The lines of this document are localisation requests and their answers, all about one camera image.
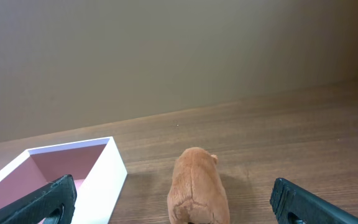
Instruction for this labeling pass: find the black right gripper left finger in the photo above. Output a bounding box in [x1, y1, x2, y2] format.
[0, 174, 77, 224]

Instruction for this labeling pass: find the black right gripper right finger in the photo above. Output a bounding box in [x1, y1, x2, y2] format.
[270, 178, 358, 224]

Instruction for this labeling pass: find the white box pink inside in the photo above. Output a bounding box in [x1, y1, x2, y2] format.
[0, 137, 127, 223]

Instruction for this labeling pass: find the brown plush bear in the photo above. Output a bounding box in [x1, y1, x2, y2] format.
[167, 147, 230, 224]

